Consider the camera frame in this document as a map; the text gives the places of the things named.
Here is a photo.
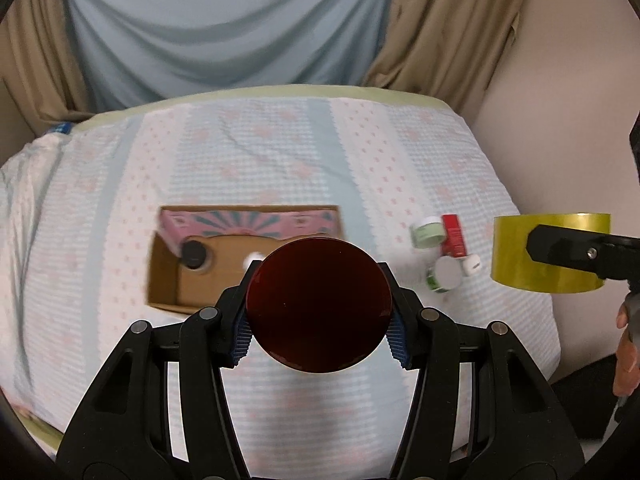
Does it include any yellow tape roll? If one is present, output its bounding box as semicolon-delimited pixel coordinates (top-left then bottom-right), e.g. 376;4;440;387
490;212;611;294

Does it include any black lid jar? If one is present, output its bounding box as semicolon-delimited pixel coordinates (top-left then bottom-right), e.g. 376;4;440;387
180;240;212;271

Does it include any red rectangular box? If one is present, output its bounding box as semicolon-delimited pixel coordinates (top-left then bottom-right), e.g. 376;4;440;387
440;214;468;258

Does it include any white lid jar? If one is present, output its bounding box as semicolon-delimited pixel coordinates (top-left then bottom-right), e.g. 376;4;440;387
426;256;464;294

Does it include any light green cream jar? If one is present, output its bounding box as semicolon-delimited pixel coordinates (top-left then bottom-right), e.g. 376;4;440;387
410;216;447;249

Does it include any red lid jar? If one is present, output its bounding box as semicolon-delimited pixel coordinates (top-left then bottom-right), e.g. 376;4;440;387
245;237;393;374

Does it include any white supplement bottle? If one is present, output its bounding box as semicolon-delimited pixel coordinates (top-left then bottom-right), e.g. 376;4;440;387
242;252;266;271

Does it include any person's right hand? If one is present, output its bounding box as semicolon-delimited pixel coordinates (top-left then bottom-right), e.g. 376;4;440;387
613;304;640;398

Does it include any cardboard box with pink lining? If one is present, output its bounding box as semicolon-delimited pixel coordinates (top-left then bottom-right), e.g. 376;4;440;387
146;205;344;314

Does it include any right beige curtain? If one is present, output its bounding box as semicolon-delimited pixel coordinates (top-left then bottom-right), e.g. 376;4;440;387
362;0;525;122

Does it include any beige curtain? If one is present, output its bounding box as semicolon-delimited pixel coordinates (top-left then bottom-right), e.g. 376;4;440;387
1;0;94;134
362;0;525;122

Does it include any left beige curtain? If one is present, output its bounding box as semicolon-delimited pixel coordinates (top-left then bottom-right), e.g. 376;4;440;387
1;0;94;134

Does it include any light blue hanging cloth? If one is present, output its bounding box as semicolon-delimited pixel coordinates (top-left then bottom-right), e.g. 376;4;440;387
66;0;390;112

